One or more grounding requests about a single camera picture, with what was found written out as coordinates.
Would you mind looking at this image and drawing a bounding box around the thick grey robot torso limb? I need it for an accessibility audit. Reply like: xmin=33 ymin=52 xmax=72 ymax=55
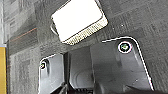
xmin=64 ymin=46 xmax=95 ymax=91

